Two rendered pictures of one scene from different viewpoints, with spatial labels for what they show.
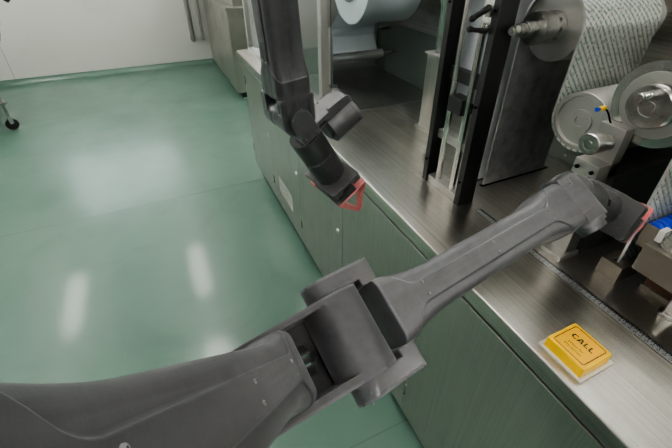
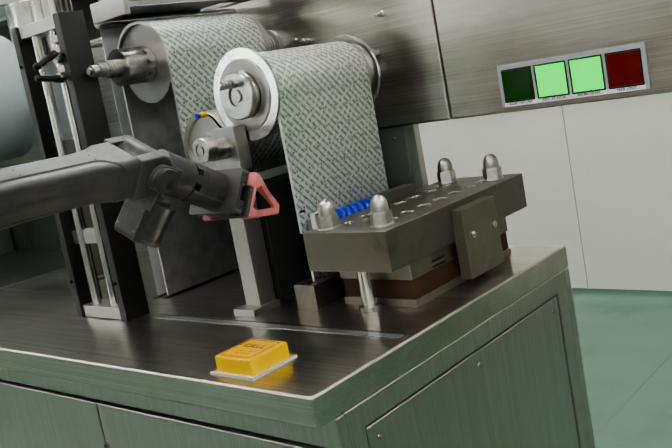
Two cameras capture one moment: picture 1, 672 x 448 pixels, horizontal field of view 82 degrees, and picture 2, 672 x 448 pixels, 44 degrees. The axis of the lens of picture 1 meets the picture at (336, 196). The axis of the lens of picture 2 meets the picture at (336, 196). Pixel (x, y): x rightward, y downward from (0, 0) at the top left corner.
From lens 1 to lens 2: 0.70 m
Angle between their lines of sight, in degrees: 34
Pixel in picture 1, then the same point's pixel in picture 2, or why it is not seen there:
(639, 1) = (227, 25)
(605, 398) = (280, 378)
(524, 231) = (54, 165)
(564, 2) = (143, 37)
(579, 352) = (248, 352)
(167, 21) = not seen: outside the picture
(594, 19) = (175, 43)
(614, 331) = (306, 338)
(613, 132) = (225, 134)
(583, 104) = (203, 127)
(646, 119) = (240, 108)
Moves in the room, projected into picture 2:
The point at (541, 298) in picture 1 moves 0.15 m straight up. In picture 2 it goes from (224, 346) to (204, 246)
